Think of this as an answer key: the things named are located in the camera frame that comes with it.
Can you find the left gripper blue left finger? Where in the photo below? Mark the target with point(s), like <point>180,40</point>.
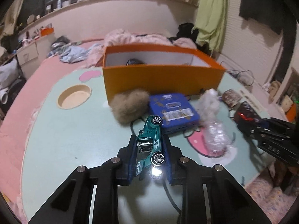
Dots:
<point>132,154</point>

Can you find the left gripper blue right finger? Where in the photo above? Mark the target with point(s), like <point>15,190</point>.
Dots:
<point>167,150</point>

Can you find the teal toy car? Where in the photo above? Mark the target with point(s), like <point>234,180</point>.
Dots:
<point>149,146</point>

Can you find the brown fur pompom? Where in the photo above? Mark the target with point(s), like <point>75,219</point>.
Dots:
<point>130,105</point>

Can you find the blue tin box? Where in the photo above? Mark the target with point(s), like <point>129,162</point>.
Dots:
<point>175,110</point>

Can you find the dark snack packet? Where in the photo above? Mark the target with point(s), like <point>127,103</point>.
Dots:
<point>246,117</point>

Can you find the white fur in plastic wrap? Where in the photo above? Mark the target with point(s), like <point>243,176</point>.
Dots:
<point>215,137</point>

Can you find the brown chocolate packet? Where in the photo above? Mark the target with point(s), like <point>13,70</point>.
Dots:
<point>231,98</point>

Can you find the orange cardboard box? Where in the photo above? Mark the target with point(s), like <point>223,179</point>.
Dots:
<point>167,69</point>

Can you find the black lace fabric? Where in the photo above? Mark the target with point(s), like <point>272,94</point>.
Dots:
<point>134,62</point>

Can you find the pink floral blanket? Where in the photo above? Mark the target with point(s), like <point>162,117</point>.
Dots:
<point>120,37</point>

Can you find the light blue clothes pile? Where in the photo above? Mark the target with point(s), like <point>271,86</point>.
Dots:
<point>72,53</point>

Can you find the white drawer cabinet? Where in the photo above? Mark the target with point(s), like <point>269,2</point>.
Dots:
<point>31,56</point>

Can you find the black hanging garment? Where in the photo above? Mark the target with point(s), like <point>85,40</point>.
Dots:
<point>271,13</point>

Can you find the small orange box on shelf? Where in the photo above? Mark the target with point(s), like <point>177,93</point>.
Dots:
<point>46,31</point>

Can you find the green hanging garment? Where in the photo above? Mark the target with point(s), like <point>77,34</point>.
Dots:
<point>210,22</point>

